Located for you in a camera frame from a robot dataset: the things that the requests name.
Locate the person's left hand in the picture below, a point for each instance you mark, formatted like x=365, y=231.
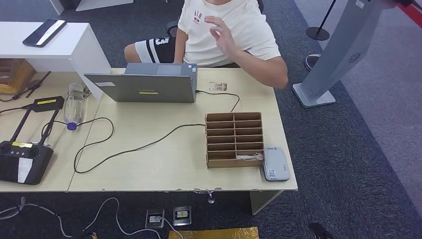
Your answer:
x=222, y=36

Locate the person's left forearm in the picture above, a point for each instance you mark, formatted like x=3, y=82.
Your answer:
x=263, y=71

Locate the person's right forearm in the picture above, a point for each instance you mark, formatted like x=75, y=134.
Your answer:
x=179, y=44

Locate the person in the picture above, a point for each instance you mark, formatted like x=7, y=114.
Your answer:
x=230, y=36

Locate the white card reader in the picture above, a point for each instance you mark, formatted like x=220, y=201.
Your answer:
x=276, y=163

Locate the grey laptop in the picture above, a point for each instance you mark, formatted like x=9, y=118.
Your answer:
x=148, y=87

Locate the grey shoe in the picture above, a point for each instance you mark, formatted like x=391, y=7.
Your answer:
x=312, y=62

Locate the grey kiosk stand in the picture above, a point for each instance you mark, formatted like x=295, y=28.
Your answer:
x=346, y=43

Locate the white furniture base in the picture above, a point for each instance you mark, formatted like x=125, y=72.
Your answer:
x=99, y=4

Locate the cardboard slot organizer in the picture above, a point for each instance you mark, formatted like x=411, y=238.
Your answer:
x=230, y=164

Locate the small metal clip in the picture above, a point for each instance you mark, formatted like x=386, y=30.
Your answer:
x=86, y=92

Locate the white desk shelf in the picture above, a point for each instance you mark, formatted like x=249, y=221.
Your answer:
x=66, y=49

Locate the clear bottle purple cap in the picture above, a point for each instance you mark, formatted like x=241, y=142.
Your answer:
x=74, y=104

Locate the pale desk leg panel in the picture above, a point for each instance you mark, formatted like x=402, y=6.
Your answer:
x=263, y=202

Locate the black smartphone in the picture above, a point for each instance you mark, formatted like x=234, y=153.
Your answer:
x=44, y=33

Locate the floor socket with yellow label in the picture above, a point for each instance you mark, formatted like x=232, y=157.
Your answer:
x=182, y=215

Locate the floor socket with white plug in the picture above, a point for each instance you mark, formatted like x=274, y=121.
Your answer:
x=154, y=219

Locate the thin black stand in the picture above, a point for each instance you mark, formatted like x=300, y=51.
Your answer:
x=33, y=87

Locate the yellow floor mat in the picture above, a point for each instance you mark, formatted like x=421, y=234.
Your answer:
x=214, y=234

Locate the yellow wooden box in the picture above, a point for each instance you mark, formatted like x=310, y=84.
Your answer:
x=18, y=80

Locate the black stanchion post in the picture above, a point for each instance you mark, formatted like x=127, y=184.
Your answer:
x=317, y=33

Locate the black bracket yellow label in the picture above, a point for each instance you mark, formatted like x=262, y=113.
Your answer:
x=47, y=103

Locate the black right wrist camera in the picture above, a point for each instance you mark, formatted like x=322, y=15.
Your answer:
x=321, y=232

